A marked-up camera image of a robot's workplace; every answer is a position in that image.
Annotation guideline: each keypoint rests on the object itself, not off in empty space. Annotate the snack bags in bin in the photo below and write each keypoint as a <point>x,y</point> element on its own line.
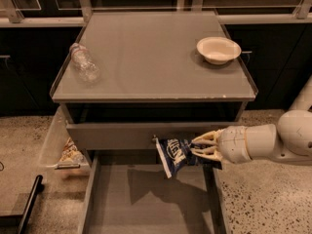
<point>71,154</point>

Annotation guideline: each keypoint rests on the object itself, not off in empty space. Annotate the black bar on floor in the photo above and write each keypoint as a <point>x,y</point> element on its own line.
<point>20,221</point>

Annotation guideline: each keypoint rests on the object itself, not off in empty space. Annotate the white bowl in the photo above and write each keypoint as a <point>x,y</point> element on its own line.
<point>218,50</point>

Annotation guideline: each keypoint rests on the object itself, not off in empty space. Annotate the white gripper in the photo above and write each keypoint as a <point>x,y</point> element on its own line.
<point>232,143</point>

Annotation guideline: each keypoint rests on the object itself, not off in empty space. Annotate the metal railing frame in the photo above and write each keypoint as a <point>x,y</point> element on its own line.
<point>227,11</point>

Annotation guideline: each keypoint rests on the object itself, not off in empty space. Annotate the grey open middle drawer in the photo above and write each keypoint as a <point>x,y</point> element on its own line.
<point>138,199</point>

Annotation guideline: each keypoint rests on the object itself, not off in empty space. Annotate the grey upper drawer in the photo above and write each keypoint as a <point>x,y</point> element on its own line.
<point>135,136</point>

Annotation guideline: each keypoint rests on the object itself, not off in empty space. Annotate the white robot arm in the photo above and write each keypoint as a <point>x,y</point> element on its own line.
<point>287,142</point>

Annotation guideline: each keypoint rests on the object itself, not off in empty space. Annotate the grey drawer cabinet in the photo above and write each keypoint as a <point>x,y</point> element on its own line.
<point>151,72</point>

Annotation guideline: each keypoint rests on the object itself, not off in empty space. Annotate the clear plastic storage bin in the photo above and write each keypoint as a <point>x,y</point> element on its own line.
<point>53,145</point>

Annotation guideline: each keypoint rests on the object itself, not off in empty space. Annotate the blue chip bag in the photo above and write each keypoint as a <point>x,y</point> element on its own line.
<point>176,153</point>

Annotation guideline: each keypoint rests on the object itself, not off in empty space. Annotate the clear plastic water bottle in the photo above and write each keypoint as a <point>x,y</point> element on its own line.
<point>84,63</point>

